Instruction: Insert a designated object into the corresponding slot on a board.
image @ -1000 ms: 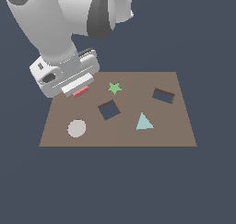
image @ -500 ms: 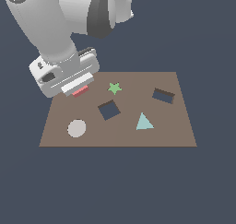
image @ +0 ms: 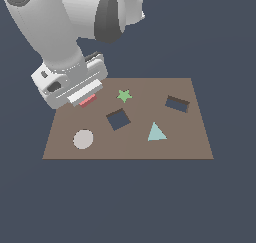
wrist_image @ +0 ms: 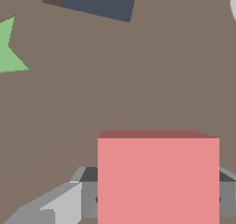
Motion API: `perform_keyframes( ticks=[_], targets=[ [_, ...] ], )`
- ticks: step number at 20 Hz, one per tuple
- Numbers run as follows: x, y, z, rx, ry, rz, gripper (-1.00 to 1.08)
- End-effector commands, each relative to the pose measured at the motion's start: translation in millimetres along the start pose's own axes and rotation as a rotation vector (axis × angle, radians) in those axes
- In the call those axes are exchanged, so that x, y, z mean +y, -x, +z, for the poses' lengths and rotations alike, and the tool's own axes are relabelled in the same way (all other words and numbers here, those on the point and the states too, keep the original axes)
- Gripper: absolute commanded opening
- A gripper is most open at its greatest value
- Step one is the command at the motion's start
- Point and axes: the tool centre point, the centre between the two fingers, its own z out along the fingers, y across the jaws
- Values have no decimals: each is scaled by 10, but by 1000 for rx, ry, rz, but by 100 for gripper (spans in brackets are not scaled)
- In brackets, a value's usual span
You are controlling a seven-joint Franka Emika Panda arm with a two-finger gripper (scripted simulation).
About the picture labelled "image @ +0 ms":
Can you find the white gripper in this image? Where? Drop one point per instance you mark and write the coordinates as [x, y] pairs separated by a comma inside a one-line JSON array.
[[63, 82]]

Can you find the pale round disc piece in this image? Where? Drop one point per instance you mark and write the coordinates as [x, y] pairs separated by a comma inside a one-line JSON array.
[[83, 139]]

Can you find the light blue triangle piece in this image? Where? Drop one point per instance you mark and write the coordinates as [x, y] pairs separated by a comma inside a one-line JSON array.
[[155, 133]]

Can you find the red rectangular block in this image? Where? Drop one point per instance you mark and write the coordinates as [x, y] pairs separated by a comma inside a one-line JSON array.
[[88, 101]]

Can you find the brown slotted board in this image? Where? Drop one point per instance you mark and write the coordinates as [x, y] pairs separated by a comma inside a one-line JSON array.
[[133, 140]]

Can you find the green star piece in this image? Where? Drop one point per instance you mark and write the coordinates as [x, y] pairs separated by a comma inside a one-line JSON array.
[[124, 95]]

